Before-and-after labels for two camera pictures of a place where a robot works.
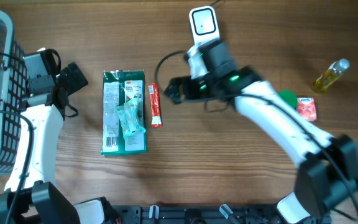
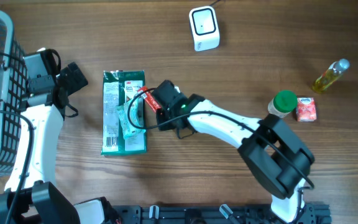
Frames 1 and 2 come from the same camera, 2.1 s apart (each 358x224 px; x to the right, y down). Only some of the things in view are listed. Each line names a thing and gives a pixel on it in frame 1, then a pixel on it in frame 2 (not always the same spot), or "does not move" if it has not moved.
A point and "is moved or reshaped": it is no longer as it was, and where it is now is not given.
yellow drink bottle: (334, 71) does not move
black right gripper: (178, 84) -> (169, 126)
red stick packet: (155, 105) is moved or reshaped
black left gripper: (78, 81) does not move
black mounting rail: (140, 214) does not move
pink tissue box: (306, 107) does not move
